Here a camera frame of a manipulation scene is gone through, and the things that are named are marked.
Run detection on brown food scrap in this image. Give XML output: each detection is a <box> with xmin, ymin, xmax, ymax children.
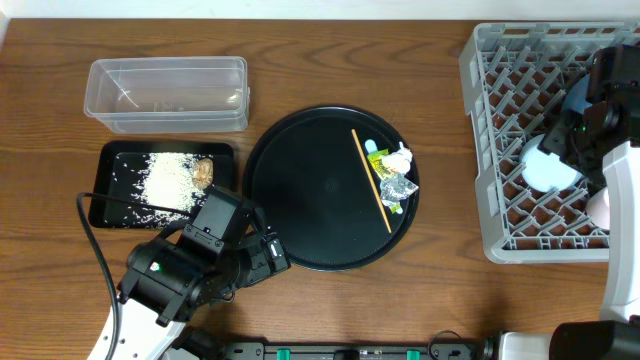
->
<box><xmin>192</xmin><ymin>158</ymin><xmax>214</xmax><ymax>190</ymax></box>

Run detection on foil wrapper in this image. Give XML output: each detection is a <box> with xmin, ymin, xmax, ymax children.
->
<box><xmin>380</xmin><ymin>174</ymin><xmax>419</xmax><ymax>202</ymax></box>

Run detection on green yellow wrapper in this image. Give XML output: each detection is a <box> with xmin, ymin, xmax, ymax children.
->
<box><xmin>367</xmin><ymin>149</ymin><xmax>396</xmax><ymax>181</ymax></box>

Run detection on wooden chopstick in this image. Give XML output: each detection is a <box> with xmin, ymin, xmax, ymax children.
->
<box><xmin>350</xmin><ymin>128</ymin><xmax>392</xmax><ymax>234</ymax></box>

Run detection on white tissue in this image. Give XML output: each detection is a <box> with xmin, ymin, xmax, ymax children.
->
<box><xmin>382</xmin><ymin>142</ymin><xmax>413</xmax><ymax>175</ymax></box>

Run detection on white light-blue bowl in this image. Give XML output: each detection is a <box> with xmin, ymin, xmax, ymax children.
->
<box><xmin>520</xmin><ymin>135</ymin><xmax>582</xmax><ymax>193</ymax></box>

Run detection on pink cup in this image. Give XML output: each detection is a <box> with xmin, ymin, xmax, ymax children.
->
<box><xmin>586</xmin><ymin>188</ymin><xmax>611</xmax><ymax>230</ymax></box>

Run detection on small blue cup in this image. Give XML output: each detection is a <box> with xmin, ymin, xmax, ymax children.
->
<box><xmin>562</xmin><ymin>74</ymin><xmax>592</xmax><ymax>115</ymax></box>

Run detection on light blue plastic spoon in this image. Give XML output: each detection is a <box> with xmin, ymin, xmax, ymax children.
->
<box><xmin>364</xmin><ymin>139</ymin><xmax>378</xmax><ymax>154</ymax></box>

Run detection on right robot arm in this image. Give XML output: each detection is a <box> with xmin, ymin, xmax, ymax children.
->
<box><xmin>477</xmin><ymin>45</ymin><xmax>639</xmax><ymax>359</ymax></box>

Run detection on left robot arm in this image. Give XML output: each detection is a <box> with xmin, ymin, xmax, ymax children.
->
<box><xmin>89</xmin><ymin>228</ymin><xmax>291</xmax><ymax>359</ymax></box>

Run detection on grey dishwasher rack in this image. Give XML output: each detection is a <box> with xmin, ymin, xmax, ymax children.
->
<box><xmin>459</xmin><ymin>21</ymin><xmax>639</xmax><ymax>264</ymax></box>

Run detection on round black serving tray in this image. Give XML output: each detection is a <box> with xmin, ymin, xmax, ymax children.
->
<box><xmin>242</xmin><ymin>105</ymin><xmax>419</xmax><ymax>272</ymax></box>

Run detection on black rectangular tray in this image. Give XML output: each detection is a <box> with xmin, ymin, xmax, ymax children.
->
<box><xmin>89</xmin><ymin>141</ymin><xmax>235</xmax><ymax>228</ymax></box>

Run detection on scattered rice grains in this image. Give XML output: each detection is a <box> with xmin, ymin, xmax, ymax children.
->
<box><xmin>103</xmin><ymin>152</ymin><xmax>234</xmax><ymax>228</ymax></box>

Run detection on clear plastic bin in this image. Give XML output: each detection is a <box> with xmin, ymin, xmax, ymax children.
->
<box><xmin>84</xmin><ymin>56</ymin><xmax>250</xmax><ymax>134</ymax></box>

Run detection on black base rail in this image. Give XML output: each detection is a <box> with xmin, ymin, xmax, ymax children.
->
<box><xmin>169</xmin><ymin>327</ymin><xmax>501</xmax><ymax>360</ymax></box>

